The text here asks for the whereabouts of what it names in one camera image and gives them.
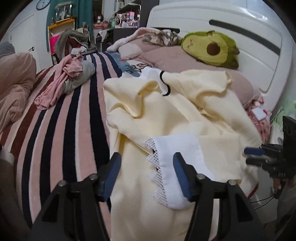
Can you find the white plush toy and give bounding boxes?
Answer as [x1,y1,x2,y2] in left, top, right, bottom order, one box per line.
[106,27,161,52]

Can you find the mannequin head with wig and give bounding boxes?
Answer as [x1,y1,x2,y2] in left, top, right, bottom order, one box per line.
[93,12,104,23]

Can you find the grey garment under pink pile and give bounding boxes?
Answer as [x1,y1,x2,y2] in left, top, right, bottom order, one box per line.
[62,60,95,94]

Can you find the patterned crumpled cloth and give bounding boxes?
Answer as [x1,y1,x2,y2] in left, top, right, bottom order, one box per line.
[142,29,182,47]

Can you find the cream sailor collar dress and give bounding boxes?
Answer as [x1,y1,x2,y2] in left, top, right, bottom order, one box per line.
[103,67,261,240]

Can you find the striped pink bed blanket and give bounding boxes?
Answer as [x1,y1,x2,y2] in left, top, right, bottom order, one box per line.
[1,52,145,225]

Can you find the black tall bookshelf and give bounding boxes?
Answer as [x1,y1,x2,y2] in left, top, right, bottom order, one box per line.
[109,0,159,29]

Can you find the yellow white shelf unit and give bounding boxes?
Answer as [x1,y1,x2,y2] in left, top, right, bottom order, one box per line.
[48,18,75,65]

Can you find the person's right hand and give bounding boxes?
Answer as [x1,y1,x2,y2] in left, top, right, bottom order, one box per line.
[273,179,289,191]

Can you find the pink ribbed pillow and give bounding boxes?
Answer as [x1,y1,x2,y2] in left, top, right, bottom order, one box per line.
[118,37,264,108]

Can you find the white door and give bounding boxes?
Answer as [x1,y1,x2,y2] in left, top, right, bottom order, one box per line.
[9,15,41,72]

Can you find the grey clothes heap on chair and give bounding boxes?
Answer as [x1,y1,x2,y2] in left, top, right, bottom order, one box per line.
[54,28,89,60]

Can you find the glass display case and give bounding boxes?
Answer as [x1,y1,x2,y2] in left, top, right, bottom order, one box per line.
[55,1,73,22]

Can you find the teal curtain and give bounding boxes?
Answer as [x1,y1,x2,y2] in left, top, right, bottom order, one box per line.
[46,0,93,53]

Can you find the pink grey rolled duvet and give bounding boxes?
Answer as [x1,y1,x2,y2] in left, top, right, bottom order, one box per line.
[0,42,37,132]

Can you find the avocado plush toy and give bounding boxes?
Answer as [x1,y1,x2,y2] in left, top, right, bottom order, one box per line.
[181,30,240,70]

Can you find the white bed headboard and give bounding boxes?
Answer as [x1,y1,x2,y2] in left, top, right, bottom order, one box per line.
[147,1,293,111]

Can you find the round wall clock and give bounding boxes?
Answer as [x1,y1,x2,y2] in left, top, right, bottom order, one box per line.
[36,0,51,11]

